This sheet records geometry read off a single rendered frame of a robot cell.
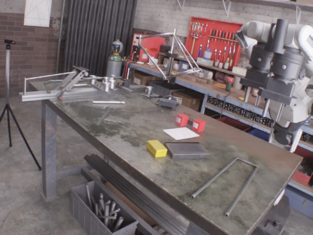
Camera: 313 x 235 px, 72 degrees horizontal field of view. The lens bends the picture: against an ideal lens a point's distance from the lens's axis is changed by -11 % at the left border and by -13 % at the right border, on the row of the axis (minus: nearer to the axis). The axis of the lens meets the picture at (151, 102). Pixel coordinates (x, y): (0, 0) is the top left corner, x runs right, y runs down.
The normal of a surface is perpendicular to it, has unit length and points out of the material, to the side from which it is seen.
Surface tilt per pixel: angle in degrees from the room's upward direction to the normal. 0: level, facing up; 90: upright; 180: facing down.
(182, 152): 0
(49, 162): 90
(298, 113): 121
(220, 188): 0
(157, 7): 90
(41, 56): 90
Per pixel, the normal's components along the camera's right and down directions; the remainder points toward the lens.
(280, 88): -0.59, 0.13
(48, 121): 0.69, 0.32
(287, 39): -0.96, -0.09
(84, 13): -0.10, 0.28
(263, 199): 0.17, -0.94
